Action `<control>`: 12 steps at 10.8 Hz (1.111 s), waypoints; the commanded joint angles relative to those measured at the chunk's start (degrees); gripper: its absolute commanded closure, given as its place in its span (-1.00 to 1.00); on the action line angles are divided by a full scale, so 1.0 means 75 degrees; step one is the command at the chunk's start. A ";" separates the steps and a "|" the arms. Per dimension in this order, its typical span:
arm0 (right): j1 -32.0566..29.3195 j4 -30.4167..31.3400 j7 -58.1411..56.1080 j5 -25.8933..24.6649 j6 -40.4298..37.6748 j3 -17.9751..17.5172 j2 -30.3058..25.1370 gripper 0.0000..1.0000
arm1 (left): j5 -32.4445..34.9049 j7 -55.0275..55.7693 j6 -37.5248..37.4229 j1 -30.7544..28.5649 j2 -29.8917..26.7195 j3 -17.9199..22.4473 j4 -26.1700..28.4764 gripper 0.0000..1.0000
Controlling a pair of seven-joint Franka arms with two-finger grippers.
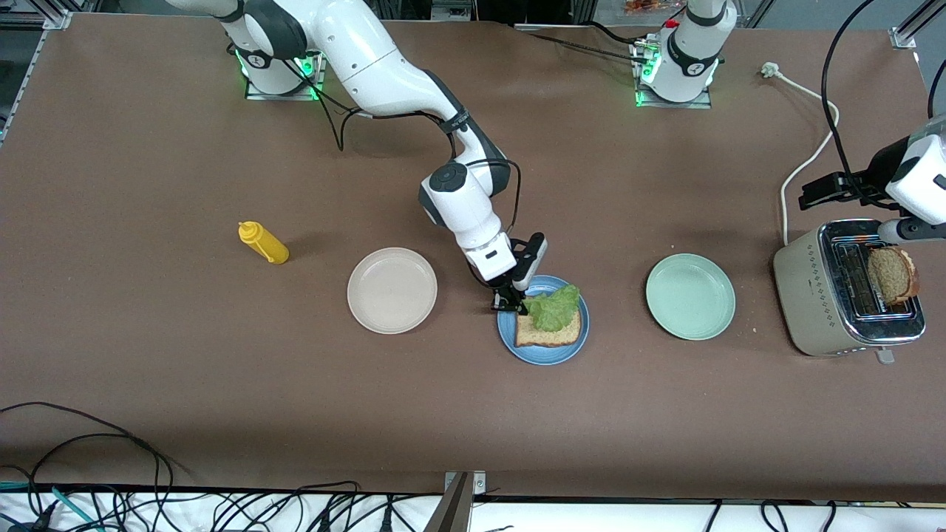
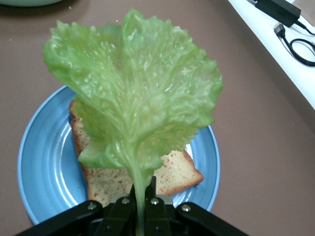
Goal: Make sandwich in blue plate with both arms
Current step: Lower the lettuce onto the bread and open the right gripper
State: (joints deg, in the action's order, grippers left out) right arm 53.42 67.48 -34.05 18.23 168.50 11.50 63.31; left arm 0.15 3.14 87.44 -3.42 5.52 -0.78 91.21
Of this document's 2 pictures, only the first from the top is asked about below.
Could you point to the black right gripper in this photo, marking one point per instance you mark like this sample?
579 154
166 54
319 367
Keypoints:
511 289

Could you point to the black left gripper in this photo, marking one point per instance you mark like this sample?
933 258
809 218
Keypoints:
879 171

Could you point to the green lettuce leaf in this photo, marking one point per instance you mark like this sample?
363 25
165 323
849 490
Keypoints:
554 310

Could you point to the brown bread slice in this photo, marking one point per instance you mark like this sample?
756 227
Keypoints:
547 338
893 275

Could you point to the yellow squeeze bottle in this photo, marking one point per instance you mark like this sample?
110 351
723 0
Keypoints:
267 247

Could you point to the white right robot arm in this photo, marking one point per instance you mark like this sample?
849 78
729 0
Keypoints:
369 66

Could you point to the blue round plate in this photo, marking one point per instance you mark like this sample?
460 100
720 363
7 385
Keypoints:
543 356

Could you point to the beige round plate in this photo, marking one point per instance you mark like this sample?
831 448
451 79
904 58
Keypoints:
392 290

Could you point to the light green round plate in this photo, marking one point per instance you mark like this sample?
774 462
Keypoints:
690 296

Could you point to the beige chrome toaster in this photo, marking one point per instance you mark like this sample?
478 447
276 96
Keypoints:
809 295

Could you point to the orange background object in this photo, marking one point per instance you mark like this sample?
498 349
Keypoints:
650 6

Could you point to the aluminium frame profile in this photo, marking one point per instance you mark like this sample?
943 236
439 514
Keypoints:
58 18
905 35

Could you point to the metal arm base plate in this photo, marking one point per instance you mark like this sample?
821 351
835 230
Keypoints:
672 105
319 81

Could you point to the aluminium table bracket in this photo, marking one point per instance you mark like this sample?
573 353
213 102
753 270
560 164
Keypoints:
454 510

